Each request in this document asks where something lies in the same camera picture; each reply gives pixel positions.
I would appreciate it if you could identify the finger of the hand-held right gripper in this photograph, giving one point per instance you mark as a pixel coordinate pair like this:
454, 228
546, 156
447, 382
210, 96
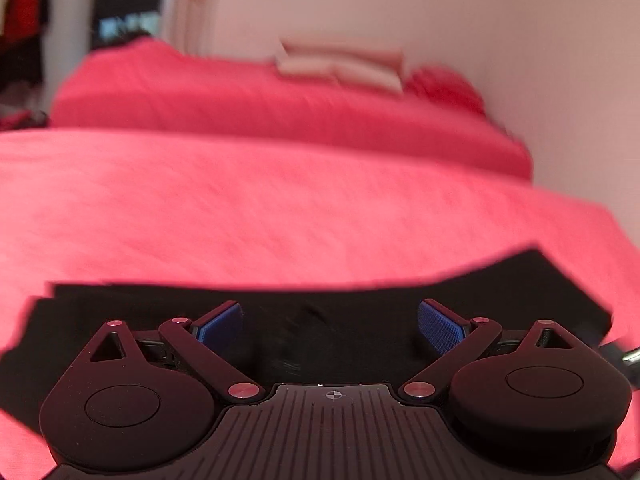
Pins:
625, 355

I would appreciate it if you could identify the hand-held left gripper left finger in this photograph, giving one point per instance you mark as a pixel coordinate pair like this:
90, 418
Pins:
220, 327

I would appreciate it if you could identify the dark framed window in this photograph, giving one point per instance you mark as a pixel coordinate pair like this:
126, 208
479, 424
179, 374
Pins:
130, 0

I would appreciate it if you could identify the red bed sheet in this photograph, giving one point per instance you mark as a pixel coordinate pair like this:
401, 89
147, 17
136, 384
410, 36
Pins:
250, 95

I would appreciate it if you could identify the red hanging jacket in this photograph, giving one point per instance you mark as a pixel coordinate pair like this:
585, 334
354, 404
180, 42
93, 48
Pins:
22, 5

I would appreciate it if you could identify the black pants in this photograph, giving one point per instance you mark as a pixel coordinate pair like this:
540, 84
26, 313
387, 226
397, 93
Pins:
325, 325

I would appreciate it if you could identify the pale pink curtain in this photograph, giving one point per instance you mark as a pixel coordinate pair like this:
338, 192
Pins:
192, 5

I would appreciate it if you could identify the folded red blanket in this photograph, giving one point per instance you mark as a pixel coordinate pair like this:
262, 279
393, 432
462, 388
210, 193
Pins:
445, 87

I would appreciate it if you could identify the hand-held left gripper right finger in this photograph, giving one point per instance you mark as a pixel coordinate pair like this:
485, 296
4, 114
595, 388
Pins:
442, 327

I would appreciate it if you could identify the black hanging garment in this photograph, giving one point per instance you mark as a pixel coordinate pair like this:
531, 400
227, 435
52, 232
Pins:
40, 35

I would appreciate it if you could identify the pink blanket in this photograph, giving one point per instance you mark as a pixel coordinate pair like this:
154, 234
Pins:
250, 210

